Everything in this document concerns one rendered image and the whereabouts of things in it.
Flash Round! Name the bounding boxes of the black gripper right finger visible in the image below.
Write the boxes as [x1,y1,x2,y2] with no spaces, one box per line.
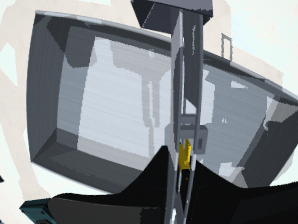
[185,160,298,224]

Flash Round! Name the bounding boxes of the grey metal roasting tin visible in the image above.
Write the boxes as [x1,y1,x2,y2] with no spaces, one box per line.
[25,10,298,194]

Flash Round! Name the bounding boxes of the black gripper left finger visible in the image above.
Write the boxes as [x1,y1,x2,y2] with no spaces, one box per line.
[48,145,169,224]

